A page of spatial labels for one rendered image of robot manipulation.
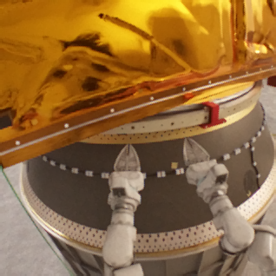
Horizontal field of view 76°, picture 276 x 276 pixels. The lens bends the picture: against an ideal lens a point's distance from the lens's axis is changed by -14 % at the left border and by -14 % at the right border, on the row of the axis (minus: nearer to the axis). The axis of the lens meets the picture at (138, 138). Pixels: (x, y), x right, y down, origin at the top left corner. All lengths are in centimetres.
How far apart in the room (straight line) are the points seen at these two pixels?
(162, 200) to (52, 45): 72
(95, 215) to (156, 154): 42
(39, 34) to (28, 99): 16
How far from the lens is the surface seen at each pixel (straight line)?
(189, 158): 65
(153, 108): 75
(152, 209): 92
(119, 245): 47
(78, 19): 55
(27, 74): 54
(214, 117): 86
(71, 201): 106
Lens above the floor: 205
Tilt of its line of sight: 30 degrees down
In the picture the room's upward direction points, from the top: 7 degrees counter-clockwise
